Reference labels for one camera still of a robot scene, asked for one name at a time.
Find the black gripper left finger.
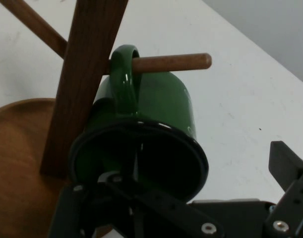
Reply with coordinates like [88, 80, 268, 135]
[48, 175, 225, 238]

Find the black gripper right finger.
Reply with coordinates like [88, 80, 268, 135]
[264, 140, 303, 238]

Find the green enamel mug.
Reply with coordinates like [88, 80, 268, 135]
[68, 44, 209, 203]

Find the brown wooden mug tree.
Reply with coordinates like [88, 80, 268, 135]
[0, 0, 213, 238]

